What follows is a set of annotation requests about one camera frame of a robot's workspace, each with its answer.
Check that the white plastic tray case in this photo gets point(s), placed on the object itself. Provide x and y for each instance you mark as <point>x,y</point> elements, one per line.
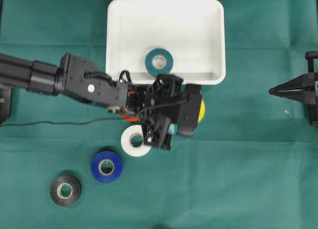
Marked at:
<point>192,31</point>

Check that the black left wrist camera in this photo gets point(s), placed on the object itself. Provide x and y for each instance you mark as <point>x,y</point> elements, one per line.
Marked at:
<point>188,113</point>

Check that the green table cloth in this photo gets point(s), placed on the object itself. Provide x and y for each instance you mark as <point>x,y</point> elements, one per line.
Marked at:
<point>251,164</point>

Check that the blue tape roll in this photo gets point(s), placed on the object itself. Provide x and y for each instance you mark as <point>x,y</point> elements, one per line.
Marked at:
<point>106,166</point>

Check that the teal green tape roll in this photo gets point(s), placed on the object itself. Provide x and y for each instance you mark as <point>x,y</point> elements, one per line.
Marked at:
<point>158,61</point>

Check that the yellow tape roll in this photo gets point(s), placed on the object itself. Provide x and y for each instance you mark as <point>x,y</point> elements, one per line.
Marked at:
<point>202,111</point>

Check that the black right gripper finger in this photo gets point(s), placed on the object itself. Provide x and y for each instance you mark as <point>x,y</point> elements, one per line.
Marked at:
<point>296,83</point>
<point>298,96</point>

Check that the red tape roll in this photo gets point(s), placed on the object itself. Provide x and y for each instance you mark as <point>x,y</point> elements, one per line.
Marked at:
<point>129,117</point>

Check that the black tape roll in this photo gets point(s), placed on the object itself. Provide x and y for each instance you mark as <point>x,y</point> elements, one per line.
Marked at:
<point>65,190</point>

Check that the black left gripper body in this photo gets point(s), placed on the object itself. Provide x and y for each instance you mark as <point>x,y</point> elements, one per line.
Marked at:
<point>143,103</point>

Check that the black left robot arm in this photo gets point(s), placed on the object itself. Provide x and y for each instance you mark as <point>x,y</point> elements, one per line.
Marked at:
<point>76,77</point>

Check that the white tape roll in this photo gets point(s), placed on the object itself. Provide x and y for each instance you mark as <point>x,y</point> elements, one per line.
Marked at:
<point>127,145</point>

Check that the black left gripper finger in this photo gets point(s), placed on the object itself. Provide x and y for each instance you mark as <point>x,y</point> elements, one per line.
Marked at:
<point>167,85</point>
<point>155,132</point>

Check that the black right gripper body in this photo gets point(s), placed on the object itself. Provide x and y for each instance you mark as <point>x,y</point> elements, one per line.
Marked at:
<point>312,88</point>

